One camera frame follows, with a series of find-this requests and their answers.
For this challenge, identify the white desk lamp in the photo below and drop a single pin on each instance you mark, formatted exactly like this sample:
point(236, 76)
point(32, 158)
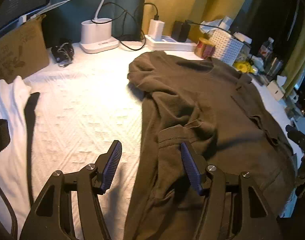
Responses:
point(96, 34)

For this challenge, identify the red tin can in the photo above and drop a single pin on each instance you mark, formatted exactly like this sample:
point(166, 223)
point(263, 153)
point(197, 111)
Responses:
point(204, 48)

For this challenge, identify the white power strip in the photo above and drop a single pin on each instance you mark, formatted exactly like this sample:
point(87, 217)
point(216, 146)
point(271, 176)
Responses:
point(169, 44)

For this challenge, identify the clear jar with white lid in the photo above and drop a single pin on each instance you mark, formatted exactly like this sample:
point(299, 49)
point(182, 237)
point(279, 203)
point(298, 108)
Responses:
point(246, 46)

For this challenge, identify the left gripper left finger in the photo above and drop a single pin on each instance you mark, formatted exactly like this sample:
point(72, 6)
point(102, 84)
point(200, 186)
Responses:
point(106, 168)

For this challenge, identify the black power adapter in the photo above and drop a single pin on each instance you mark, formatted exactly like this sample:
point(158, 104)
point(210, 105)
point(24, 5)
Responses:
point(180, 31)

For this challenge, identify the brown cardboard box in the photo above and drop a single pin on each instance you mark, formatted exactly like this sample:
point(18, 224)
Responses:
point(23, 51)

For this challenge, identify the white usb charger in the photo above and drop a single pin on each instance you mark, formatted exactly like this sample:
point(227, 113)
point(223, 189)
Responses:
point(156, 29)

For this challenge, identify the plastic water bottle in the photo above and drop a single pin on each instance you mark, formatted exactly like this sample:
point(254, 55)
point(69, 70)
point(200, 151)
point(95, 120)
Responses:
point(266, 50)

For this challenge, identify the white perforated plastic basket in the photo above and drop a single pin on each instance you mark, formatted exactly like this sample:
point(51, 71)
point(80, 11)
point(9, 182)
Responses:
point(227, 47)

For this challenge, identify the dark brown t-shirt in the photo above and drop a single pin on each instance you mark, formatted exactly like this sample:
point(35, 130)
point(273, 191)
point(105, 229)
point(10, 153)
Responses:
point(220, 112)

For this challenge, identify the yellow duck snack bag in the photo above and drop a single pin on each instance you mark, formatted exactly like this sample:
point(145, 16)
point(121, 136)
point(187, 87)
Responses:
point(245, 67)

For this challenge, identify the steel tumbler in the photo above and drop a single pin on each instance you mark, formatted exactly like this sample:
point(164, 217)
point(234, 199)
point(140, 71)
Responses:
point(273, 67)

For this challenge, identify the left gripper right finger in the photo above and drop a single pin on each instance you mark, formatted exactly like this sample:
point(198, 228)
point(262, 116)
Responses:
point(195, 167)

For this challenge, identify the white small box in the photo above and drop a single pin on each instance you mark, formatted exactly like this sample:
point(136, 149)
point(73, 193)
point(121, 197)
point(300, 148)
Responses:
point(276, 91)

